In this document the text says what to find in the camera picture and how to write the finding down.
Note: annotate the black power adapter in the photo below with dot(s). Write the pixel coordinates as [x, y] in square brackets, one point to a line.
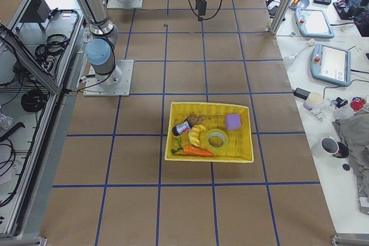
[301, 93]

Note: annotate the red toy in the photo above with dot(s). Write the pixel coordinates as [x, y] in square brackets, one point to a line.
[357, 103]

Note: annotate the light bulb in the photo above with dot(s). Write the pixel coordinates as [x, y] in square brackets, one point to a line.
[289, 60]

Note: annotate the orange toy carrot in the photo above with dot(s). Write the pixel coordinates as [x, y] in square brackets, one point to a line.
[189, 150]

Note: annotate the teach pendant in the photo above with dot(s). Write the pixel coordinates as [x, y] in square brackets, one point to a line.
[313, 23]
[331, 64]

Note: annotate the white mug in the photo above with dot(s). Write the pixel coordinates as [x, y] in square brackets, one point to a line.
[325, 147]

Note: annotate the blue bowl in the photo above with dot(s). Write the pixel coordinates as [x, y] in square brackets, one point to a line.
[293, 4]

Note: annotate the purple foam cube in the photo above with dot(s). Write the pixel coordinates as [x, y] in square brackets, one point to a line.
[232, 122]

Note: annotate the dark bottle with label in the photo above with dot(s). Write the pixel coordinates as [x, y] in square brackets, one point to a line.
[181, 128]

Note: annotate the lower teach pendant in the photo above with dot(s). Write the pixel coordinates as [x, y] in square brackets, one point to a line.
[331, 64]

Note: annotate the lavender white cup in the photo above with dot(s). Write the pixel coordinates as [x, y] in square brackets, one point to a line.
[312, 100]

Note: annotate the yellow toy croissant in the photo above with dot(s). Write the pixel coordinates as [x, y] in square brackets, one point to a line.
[193, 134]

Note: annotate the yellow woven basket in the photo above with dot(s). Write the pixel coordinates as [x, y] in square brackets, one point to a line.
[240, 145]

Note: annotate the upper teach pendant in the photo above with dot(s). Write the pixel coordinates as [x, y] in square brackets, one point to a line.
[313, 23]

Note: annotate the grey cloth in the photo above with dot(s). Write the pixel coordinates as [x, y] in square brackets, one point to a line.
[353, 133]

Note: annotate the yellow tape roll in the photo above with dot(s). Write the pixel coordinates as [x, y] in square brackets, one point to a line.
[216, 141]

